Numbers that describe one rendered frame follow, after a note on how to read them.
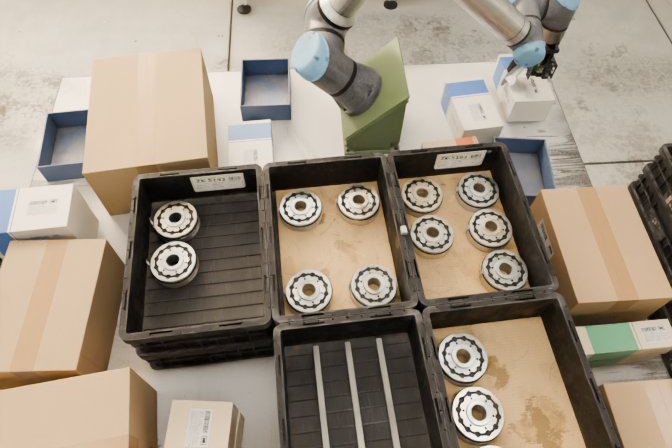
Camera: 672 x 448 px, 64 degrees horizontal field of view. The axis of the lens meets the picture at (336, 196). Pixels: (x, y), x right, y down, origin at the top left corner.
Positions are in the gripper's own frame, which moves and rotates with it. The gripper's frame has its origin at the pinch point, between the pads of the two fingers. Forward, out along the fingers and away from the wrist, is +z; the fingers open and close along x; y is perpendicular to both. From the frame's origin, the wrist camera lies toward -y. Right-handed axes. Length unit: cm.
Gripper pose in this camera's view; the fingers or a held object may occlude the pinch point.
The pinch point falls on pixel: (523, 82)
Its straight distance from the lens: 177.0
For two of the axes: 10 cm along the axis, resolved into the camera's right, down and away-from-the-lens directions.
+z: -0.2, 5.4, 8.4
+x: 10.0, -0.5, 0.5
